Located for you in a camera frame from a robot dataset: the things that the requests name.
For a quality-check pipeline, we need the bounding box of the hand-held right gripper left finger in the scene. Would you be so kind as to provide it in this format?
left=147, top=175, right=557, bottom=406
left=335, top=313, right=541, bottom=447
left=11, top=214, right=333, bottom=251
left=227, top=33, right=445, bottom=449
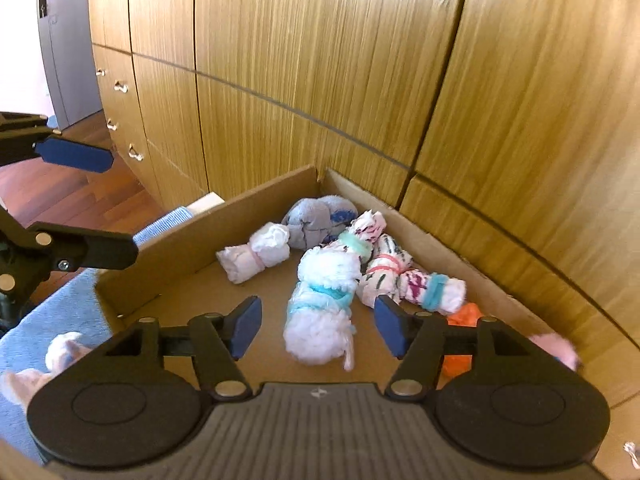
left=87, top=296, right=263, bottom=402

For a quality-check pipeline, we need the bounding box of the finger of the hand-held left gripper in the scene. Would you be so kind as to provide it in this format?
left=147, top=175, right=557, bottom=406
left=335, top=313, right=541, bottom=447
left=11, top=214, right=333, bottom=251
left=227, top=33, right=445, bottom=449
left=0, top=112, right=115, bottom=174
left=0, top=205, right=140, bottom=333

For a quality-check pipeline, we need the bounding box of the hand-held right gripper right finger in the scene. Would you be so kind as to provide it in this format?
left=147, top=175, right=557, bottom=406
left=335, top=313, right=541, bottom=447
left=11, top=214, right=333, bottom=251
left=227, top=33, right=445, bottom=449
left=375, top=295, right=551, bottom=402

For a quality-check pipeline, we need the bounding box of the brown cardboard box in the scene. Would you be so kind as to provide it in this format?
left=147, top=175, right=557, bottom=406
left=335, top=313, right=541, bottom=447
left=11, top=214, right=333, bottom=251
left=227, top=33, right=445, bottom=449
left=95, top=164, right=640, bottom=480

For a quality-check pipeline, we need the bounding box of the striped sock roll pink band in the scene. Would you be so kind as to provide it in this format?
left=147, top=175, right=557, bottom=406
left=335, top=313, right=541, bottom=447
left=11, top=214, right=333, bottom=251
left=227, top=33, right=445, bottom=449
left=357, top=234, right=415, bottom=308

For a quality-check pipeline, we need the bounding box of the magenta print sock roll teal band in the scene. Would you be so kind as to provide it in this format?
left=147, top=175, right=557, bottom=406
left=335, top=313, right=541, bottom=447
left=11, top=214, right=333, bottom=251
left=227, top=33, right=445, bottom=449
left=397, top=270, right=467, bottom=316

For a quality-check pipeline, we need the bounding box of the fluffy white teal sock roll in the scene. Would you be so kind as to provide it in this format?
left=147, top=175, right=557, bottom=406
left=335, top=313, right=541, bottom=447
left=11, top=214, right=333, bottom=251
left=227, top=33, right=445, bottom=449
left=282, top=247, right=362, bottom=372

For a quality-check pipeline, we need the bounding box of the orange sock roll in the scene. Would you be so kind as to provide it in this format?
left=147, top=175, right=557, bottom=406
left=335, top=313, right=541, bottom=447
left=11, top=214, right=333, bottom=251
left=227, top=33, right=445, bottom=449
left=440, top=302, right=486, bottom=376

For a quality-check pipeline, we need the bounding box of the small white sock roll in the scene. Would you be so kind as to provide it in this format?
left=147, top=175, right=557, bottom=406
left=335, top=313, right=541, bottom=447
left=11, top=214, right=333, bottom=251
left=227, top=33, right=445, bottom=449
left=216, top=222, right=291, bottom=285

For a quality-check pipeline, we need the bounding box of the white magenta sock roll wide band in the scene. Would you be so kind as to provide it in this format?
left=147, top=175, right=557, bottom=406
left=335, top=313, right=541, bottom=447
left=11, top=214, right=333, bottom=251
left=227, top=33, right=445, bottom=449
left=320, top=210, right=387, bottom=261

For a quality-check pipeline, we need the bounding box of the pink white bluish sock roll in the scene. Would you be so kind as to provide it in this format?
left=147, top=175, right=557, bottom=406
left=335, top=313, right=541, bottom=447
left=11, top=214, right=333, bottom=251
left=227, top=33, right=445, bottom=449
left=45, top=331, right=93, bottom=373

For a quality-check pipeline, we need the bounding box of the grey blue sock roll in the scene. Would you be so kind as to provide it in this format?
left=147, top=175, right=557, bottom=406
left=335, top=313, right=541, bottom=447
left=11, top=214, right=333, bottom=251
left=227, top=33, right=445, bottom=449
left=281, top=195, right=358, bottom=251

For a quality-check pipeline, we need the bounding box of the large pink knit sock roll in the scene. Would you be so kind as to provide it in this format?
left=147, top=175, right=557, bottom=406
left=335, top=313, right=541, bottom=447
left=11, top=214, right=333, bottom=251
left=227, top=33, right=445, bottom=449
left=0, top=367, right=51, bottom=408

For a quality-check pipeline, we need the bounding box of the fluffy lilac sock roll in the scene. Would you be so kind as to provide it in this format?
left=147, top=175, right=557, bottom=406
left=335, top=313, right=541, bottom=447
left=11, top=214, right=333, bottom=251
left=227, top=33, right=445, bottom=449
left=527, top=332, right=581, bottom=371

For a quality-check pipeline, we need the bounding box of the blue towel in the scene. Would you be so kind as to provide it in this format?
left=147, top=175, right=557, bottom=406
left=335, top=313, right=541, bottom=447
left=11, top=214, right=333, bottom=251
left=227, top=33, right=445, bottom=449
left=0, top=206, right=195, bottom=466

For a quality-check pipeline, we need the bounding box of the small white table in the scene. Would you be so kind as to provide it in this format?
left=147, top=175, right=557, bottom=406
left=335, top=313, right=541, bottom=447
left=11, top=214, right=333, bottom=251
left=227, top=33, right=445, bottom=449
left=185, top=191, right=226, bottom=217

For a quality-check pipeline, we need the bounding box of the wooden wardrobe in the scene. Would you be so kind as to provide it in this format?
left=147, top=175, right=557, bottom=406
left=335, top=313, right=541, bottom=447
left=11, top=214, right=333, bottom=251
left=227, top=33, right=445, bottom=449
left=87, top=0, right=640, bottom=411

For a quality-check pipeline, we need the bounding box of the black door handle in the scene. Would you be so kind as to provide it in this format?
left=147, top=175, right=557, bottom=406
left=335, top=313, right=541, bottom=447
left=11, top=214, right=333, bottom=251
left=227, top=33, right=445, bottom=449
left=37, top=0, right=68, bottom=21

